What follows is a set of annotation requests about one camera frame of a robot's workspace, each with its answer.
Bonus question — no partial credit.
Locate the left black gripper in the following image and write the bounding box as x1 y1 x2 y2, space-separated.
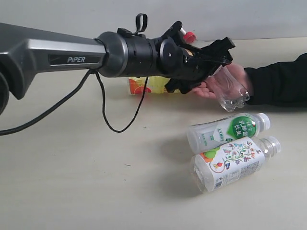
165 21 234 94

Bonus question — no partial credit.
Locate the yellow juice bottle red cap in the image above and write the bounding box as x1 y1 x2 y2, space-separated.
128 76 169 95

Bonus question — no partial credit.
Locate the clear cola bottle red label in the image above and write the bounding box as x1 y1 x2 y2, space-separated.
183 31 250 113

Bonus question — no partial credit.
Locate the white bottle green label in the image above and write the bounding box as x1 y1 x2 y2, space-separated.
187 113 271 154

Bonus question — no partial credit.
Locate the clear bottle floral label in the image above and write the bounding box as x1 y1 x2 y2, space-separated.
189 136 282 193

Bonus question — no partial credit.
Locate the left robot arm silver black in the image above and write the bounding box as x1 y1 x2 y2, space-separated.
0 21 235 110

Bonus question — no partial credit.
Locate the black sleeved forearm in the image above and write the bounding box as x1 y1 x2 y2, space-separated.
245 53 307 107

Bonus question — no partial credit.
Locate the person's open hand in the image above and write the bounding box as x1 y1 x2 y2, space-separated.
192 63 254 100

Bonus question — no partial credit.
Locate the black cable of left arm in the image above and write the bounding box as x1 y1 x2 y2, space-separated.
0 13 151 137

